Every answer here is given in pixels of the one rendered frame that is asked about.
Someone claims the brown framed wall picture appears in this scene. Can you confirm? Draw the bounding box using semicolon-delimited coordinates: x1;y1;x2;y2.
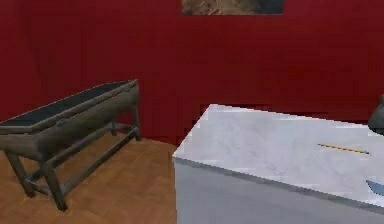
181;0;285;16

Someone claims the dark grey round object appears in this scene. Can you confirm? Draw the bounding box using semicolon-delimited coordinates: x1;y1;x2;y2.
367;94;384;136

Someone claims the blue flat object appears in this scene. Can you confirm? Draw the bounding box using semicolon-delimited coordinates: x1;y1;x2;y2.
365;179;384;197

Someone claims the yellow pencil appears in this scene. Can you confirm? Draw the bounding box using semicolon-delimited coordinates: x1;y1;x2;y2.
317;143;370;155

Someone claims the dark brown wooden side table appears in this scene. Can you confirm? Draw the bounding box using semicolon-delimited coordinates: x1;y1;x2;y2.
0;79;142;212

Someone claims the white grey counter block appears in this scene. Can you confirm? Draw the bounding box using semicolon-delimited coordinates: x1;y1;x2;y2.
172;103;384;224

